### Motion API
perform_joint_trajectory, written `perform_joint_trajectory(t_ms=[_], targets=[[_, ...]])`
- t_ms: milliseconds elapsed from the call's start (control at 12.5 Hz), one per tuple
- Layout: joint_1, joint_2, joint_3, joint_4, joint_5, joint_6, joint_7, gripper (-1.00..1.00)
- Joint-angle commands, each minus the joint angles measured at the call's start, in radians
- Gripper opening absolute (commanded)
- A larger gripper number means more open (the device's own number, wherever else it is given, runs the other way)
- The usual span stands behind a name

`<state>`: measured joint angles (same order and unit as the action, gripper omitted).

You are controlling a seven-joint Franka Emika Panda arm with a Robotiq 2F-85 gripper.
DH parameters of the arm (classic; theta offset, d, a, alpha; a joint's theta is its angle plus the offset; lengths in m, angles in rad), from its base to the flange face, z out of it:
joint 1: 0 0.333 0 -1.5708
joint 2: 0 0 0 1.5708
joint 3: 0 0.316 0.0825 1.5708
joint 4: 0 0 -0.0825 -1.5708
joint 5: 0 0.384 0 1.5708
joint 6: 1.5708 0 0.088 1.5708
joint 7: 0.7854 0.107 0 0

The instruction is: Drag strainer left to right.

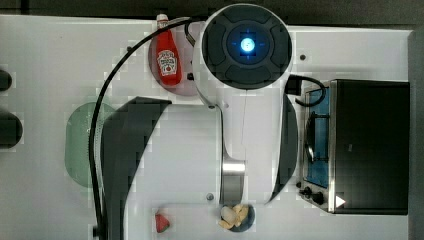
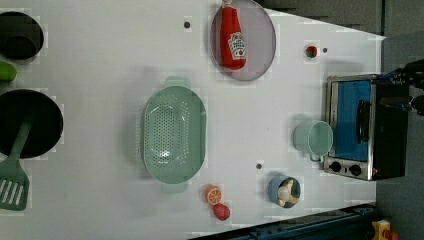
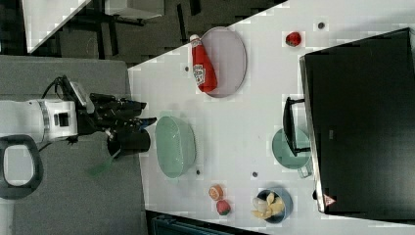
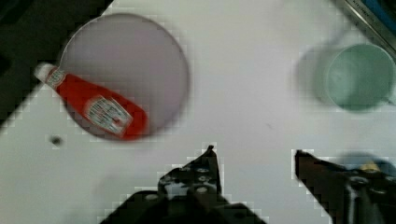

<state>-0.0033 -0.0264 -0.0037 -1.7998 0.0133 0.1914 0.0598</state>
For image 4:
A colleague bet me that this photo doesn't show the silver black toaster oven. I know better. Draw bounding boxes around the silver black toaster oven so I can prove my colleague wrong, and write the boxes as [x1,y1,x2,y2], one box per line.
[332,0,396,56]

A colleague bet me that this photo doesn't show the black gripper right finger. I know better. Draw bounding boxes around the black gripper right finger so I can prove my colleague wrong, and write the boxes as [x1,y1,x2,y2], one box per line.
[294,149,396,224]

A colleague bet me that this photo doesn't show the blue bowl with food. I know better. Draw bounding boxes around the blue bowl with food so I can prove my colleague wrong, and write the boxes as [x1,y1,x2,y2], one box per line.
[338,152,396,176]

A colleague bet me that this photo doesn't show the red ketchup bottle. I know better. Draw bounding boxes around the red ketchup bottle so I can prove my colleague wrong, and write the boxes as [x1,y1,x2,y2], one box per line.
[34,63,149,140]

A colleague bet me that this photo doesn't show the grey round plate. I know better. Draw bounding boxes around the grey round plate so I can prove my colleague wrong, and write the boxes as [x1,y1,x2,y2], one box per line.
[59,13,190,138]

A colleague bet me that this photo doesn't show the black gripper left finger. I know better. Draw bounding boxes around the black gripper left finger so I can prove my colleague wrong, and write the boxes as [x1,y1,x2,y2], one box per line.
[100,146,266,224]

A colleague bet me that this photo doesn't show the mint green mug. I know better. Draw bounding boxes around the mint green mug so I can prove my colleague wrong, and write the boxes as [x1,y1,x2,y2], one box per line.
[313,44,395,113]

